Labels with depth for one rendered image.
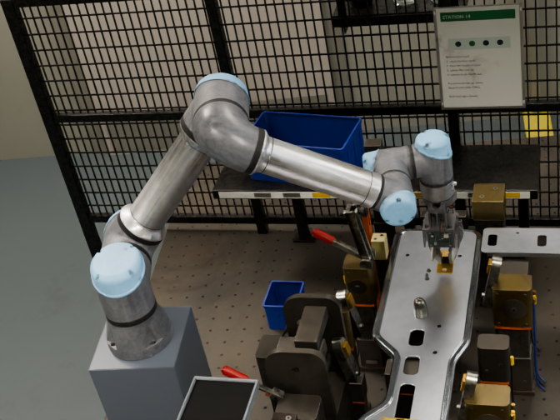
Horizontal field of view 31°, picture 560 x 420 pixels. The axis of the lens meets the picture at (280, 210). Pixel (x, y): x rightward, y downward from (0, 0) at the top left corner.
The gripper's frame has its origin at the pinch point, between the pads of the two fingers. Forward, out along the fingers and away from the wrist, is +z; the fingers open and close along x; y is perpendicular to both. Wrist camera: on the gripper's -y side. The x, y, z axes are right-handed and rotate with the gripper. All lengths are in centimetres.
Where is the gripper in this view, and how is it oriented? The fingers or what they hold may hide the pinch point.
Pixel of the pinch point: (445, 257)
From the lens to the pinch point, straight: 240.8
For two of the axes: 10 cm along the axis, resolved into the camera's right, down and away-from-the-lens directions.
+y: -2.3, 6.0, -7.6
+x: 9.6, 0.1, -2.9
